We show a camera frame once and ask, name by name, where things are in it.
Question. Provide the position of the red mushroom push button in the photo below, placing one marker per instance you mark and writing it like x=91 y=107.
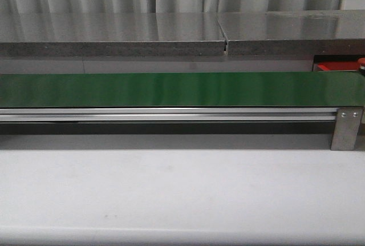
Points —
x=361 y=63

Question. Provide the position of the left steel counter top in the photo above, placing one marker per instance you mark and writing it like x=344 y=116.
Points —
x=111 y=35

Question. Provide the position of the steel counter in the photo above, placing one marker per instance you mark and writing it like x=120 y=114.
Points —
x=310 y=32
x=111 y=35

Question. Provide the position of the green conveyor belt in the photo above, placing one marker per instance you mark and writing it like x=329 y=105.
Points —
x=206 y=89

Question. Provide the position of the right steel counter top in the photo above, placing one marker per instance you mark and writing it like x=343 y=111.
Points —
x=310 y=32

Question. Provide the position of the red plastic bin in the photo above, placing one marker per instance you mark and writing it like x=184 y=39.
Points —
x=338 y=66

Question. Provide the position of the aluminium conveyor side rail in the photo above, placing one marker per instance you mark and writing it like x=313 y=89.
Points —
x=168 y=114

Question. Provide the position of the steel conveyor support bracket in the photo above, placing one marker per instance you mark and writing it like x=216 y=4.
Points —
x=347 y=125

